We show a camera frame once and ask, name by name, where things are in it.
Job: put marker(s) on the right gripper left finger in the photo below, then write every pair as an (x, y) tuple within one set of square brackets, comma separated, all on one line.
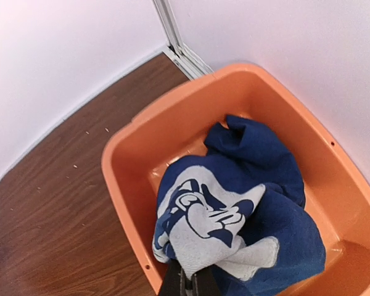
[(174, 281)]

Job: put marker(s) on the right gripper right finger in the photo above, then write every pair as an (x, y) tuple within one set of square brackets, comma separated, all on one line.
[(204, 284)]

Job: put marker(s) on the navy white clothing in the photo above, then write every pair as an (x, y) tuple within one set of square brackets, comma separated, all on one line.
[(239, 210)]

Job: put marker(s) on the orange plastic bin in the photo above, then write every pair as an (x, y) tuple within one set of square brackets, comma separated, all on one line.
[(176, 124)]

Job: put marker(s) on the right aluminium frame post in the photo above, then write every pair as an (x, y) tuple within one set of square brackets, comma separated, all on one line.
[(177, 50)]

